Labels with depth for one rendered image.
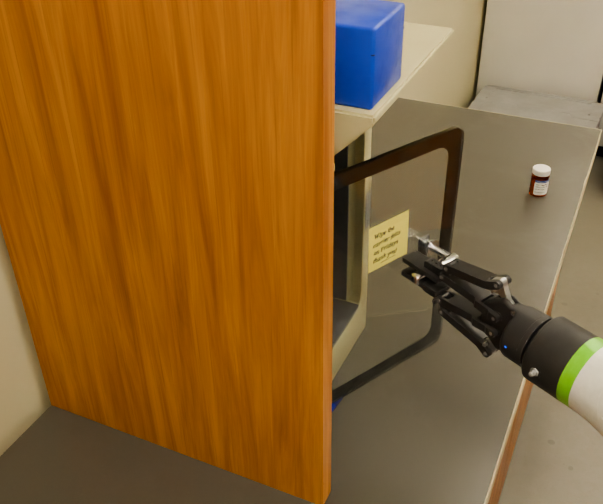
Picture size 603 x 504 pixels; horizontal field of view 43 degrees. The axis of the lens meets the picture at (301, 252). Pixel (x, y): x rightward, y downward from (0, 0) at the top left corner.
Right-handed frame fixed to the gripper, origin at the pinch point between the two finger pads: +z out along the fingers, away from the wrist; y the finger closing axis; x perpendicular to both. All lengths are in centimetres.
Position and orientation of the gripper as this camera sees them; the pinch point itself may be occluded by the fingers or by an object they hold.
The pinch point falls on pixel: (425, 272)
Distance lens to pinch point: 111.7
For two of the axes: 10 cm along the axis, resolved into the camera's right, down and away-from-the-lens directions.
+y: -0.2, -8.3, -5.6
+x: -7.9, 3.6, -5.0
